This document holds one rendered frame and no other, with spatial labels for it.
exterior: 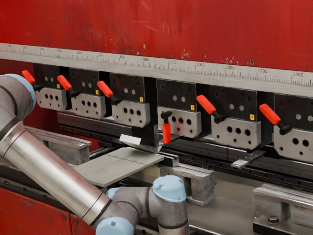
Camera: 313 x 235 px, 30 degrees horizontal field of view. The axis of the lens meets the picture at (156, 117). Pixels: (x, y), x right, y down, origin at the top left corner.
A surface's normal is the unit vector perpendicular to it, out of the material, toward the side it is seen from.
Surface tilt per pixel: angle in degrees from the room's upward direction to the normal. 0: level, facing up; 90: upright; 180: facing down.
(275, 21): 90
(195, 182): 90
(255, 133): 90
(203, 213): 0
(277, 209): 90
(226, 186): 0
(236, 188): 0
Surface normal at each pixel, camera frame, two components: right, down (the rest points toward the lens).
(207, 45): -0.66, 0.25
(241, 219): -0.07, -0.96
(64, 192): -0.13, 0.22
